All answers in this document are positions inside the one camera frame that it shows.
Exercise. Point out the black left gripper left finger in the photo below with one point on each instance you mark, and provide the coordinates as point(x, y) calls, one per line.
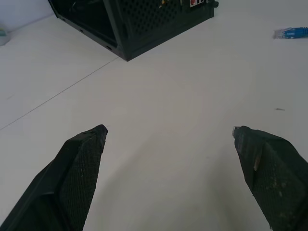
point(72, 183)

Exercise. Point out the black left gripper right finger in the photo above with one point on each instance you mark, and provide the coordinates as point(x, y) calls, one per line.
point(276, 178)

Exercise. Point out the white and green object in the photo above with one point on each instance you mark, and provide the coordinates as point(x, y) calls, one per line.
point(3, 36)

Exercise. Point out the black perforated computer case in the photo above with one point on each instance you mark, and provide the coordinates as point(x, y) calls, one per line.
point(134, 24)

